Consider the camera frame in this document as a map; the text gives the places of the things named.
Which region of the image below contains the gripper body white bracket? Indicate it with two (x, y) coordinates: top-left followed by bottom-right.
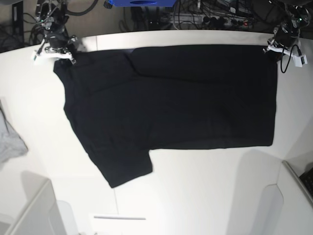
(263, 21), (302, 59)
(39, 33), (78, 64)

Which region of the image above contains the black T-shirt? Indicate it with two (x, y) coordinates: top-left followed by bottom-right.
(53, 45), (278, 188)

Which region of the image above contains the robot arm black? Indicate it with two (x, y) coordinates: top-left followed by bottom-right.
(32, 0), (98, 64)
(263, 0), (312, 65)

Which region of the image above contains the black equipment rack left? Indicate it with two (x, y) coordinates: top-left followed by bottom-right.
(11, 0), (24, 38)

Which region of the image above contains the blue plastic bin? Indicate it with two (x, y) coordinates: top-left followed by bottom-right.
(109, 0), (176, 7)

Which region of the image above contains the grey cloth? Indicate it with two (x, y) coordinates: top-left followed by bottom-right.
(0, 101), (28, 164)

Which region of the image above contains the black keyboard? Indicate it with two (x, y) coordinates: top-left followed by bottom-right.
(300, 170), (313, 196)

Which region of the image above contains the white bin right front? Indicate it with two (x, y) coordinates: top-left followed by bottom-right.
(254, 161), (313, 235)

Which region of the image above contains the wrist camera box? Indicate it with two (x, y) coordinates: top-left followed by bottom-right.
(292, 54), (308, 68)
(32, 54), (49, 66)

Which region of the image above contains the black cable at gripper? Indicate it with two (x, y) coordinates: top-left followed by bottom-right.
(280, 46), (303, 73)

